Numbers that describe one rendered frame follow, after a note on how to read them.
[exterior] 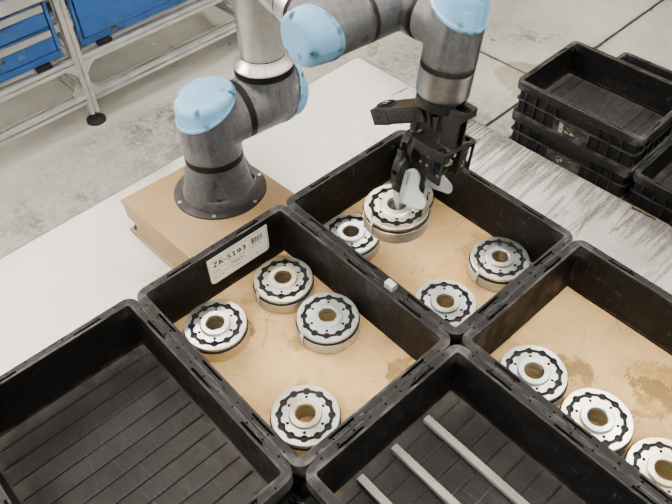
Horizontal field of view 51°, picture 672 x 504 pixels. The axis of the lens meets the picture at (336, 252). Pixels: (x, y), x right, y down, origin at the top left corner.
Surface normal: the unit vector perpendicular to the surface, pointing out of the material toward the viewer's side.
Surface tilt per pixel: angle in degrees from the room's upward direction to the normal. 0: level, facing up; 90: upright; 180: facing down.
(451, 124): 82
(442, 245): 0
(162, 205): 4
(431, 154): 82
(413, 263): 0
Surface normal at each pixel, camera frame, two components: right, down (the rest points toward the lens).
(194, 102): -0.13, -0.66
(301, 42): -0.77, 0.46
